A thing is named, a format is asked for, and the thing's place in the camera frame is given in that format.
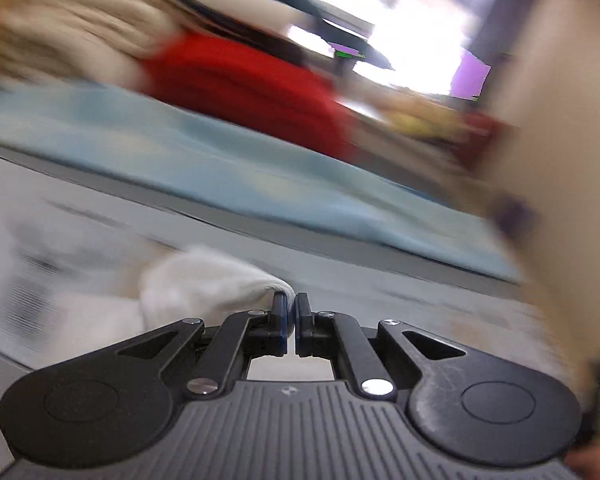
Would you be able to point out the light blue folded sheet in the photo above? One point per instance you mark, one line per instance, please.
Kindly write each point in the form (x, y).
(141, 140)

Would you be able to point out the window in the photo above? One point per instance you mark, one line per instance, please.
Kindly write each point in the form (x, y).
(426, 42)

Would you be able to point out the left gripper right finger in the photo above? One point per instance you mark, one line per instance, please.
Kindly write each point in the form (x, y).
(339, 338)

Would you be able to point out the red folded blanket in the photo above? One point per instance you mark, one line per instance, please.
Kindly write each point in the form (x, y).
(230, 81)

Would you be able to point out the deer print bed sheet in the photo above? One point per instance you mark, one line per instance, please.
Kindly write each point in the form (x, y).
(81, 269)

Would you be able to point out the yellow plush toys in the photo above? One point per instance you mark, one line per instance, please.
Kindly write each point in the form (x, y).
(420, 118)

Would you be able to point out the person right hand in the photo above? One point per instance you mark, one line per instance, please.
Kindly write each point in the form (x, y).
(585, 462)

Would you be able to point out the dark red cushion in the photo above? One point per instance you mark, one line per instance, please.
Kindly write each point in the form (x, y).
(481, 132)

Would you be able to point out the white t-shirt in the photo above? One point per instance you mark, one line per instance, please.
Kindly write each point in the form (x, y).
(198, 283)

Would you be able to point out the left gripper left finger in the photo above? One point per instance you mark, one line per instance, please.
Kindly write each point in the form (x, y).
(242, 337)

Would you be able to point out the cream folded blanket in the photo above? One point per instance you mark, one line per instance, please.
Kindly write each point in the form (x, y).
(103, 41)

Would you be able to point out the purple bag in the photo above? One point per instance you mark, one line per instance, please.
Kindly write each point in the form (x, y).
(513, 217)

